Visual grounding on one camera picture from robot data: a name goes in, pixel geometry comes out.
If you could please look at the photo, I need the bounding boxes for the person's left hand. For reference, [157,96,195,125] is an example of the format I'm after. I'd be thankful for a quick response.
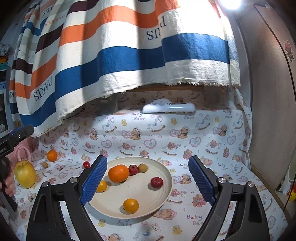
[0,171,16,196]

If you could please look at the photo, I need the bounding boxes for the pink plastic object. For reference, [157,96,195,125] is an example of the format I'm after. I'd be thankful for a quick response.
[13,139,33,167]

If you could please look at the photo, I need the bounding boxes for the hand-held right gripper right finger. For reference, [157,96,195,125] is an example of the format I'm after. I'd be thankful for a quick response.
[188,155,270,241]

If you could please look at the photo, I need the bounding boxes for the white plastic device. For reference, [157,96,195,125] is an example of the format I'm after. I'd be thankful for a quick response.
[142,98,196,114]

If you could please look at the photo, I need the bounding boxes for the cartoon animal sticker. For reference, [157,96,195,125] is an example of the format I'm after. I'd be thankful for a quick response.
[283,40,295,62]

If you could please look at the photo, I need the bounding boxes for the white clip lamp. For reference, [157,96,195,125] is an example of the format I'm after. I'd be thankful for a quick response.
[216,0,272,11]

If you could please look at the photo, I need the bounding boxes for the striped cloth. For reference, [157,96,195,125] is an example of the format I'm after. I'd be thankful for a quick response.
[9,0,242,138]

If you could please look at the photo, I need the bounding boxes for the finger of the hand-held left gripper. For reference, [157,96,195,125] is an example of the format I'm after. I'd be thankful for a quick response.
[9,124,34,142]

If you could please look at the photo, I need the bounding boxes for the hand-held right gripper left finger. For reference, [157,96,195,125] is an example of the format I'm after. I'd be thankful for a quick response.
[26,155,108,241]

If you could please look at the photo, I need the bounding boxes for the cream round plate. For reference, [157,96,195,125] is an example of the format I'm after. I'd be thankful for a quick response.
[89,157,173,219]

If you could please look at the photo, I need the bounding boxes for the small yellow-orange kumquat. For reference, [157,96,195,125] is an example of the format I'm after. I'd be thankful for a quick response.
[96,180,108,193]

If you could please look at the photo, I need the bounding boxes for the large orange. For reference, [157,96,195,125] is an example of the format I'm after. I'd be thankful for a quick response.
[108,164,130,183]

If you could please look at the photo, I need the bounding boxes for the large yellow apple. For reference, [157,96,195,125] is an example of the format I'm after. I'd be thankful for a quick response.
[14,160,37,189]

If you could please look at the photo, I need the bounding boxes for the bear print cloth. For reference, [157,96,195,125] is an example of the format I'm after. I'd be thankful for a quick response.
[14,89,285,241]

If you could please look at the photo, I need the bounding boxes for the yellow-orange small orange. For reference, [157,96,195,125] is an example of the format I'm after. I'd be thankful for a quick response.
[123,198,139,214]

